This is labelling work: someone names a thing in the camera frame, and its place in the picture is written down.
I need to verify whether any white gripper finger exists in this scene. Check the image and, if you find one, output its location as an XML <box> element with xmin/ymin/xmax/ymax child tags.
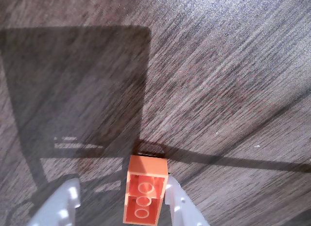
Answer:
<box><xmin>164</xmin><ymin>175</ymin><xmax>210</xmax><ymax>226</ymax></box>
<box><xmin>26</xmin><ymin>177</ymin><xmax>82</xmax><ymax>226</ymax></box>

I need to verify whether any orange lego block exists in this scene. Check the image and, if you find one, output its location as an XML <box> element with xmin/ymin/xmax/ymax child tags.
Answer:
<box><xmin>122</xmin><ymin>155</ymin><xmax>169</xmax><ymax>225</ymax></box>

